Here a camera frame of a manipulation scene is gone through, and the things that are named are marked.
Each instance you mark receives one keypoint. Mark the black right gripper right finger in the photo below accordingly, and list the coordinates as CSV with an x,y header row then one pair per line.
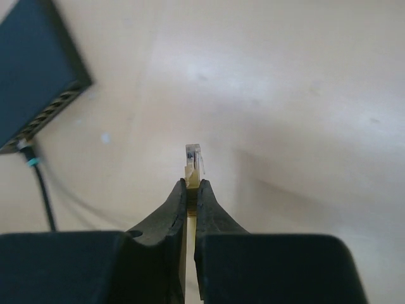
x,y
236,266

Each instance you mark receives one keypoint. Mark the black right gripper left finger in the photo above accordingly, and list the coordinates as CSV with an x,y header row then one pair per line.
x,y
143,265

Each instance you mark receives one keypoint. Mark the black ethernet cable teal plug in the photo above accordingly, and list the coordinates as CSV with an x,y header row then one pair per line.
x,y
33,158

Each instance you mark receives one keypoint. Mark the small black network switch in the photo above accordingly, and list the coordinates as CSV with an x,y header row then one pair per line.
x,y
42,71

